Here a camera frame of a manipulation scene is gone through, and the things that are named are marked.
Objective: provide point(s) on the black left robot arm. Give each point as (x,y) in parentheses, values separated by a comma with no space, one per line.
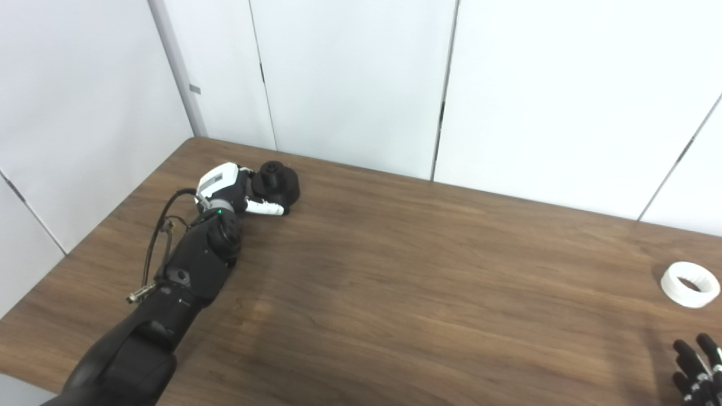
(192,265)

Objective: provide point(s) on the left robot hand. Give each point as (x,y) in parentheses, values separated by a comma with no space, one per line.
(217,180)

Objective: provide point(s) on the round black part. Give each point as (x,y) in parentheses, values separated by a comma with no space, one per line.
(282,183)

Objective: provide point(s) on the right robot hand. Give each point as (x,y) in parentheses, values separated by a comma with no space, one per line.
(699,372)

